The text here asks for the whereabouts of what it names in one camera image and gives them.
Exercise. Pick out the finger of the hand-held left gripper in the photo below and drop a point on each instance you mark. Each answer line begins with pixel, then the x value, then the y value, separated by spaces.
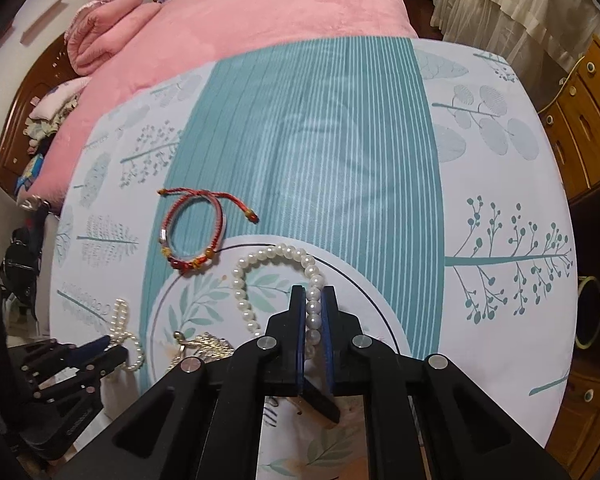
pixel 55 360
pixel 80 385

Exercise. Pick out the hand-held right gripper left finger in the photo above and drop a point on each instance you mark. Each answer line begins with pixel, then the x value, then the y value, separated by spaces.
pixel 300 360

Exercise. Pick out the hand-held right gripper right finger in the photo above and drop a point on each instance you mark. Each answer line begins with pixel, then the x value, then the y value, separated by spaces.
pixel 328 360

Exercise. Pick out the black bag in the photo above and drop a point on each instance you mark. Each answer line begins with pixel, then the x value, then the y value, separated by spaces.
pixel 17 265

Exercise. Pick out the pile of clothes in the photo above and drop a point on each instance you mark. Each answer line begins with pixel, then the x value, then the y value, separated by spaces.
pixel 32 165

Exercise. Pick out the teal leaf print tablecloth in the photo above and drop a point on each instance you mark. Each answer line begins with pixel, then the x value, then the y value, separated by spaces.
pixel 330 160

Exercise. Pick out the floral pillow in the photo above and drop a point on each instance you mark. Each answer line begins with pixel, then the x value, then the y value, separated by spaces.
pixel 60 97

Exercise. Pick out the round green rimmed object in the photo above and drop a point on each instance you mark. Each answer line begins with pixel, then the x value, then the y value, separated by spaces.
pixel 590 310

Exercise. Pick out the wooden headboard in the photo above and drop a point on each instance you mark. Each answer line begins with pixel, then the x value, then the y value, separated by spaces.
pixel 35 80

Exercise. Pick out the folded pink quilt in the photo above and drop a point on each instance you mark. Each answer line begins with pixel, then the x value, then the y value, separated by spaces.
pixel 105 35

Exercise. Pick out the pink plush blanket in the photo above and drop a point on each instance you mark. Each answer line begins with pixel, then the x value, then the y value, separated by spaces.
pixel 255 25

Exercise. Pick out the wooden dresser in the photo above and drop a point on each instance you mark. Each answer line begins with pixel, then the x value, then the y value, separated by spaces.
pixel 580 125

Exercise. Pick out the white ruffled curtain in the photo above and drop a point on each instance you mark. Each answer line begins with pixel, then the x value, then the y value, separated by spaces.
pixel 505 5

